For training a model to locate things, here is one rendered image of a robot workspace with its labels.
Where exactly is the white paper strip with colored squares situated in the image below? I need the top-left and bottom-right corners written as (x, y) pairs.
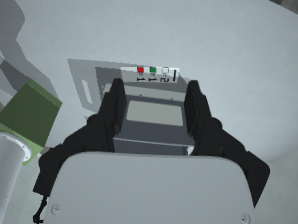
top-left (120, 67), bottom-right (179, 83)

